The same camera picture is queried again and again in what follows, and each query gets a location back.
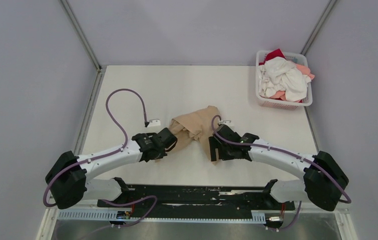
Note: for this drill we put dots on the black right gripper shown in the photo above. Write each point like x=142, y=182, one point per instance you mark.
x=215, y=145

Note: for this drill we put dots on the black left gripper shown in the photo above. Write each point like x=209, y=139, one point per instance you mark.
x=163, y=153

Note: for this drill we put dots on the beige t-shirt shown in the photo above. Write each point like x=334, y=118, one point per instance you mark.
x=194, y=127

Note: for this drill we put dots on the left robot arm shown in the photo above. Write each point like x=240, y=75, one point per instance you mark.
x=73, y=178

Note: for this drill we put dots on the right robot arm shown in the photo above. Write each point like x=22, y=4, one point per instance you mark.
x=319, y=179

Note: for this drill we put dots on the pink t-shirt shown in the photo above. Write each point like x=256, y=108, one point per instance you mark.
x=292, y=83

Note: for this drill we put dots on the white crumpled t-shirt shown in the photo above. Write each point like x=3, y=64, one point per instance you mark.
x=266, y=74

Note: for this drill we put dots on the red t-shirt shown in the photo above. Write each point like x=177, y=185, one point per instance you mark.
x=271, y=55

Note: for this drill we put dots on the white plastic laundry basket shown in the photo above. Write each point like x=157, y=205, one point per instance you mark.
x=296, y=58

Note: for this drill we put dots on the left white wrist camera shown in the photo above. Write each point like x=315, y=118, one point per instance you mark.
x=153, y=123

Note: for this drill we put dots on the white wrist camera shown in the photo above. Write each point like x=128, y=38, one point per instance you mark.
x=153, y=123
x=226, y=122

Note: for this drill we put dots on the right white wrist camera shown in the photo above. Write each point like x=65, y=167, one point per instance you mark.
x=226, y=122

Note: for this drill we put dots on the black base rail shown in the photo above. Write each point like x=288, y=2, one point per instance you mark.
x=199, y=202

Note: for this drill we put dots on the left aluminium frame post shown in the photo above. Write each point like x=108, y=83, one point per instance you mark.
x=80, y=33

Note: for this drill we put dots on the aluminium frame post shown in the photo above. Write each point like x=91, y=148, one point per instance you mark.
x=80, y=33
x=331, y=4

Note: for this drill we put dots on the right aluminium frame post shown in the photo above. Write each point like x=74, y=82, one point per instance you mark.
x=331, y=4

